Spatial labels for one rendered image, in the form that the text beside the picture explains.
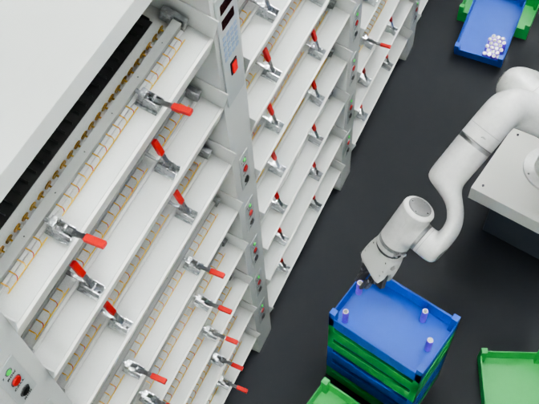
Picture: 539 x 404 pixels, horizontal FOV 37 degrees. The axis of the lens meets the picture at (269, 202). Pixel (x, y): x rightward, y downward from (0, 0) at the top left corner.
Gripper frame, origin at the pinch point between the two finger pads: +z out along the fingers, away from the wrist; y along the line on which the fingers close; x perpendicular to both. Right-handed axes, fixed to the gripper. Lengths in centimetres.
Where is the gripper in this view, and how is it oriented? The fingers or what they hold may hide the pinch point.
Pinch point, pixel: (364, 280)
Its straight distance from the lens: 220.6
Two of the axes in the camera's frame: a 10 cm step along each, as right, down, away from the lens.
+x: -8.5, 1.0, -5.1
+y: -3.9, -7.7, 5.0
